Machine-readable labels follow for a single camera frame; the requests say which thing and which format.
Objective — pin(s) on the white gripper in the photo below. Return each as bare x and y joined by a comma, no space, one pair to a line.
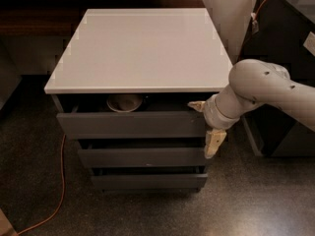
213,116

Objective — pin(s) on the grey bottom drawer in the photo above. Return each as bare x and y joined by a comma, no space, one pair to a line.
151,178

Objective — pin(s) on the dark cabinet at right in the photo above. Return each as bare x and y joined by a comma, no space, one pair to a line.
284,26

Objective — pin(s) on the grey drawer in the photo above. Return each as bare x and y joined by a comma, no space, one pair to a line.
162,115
142,153
151,178

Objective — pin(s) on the grey drawer cabinet white top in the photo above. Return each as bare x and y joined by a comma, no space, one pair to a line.
141,51

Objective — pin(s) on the grey top drawer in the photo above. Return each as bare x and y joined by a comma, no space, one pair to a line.
162,115

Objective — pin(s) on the grey middle drawer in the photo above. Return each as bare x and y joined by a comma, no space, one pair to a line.
142,153

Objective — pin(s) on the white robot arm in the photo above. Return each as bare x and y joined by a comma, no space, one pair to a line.
251,84

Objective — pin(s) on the white bowl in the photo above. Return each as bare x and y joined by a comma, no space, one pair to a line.
124,102

